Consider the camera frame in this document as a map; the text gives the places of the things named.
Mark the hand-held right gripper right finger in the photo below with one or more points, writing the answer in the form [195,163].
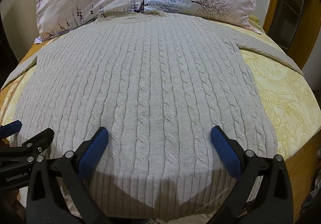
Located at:
[224,150]

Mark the yellow patterned bed sheet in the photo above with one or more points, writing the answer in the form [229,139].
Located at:
[280,103]

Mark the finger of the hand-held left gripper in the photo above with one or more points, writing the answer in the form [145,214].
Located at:
[37,140]
[11,128]

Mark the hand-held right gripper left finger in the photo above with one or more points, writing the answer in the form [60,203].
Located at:
[94,151]

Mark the dark wooden wardrobe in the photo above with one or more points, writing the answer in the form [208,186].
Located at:
[298,13]

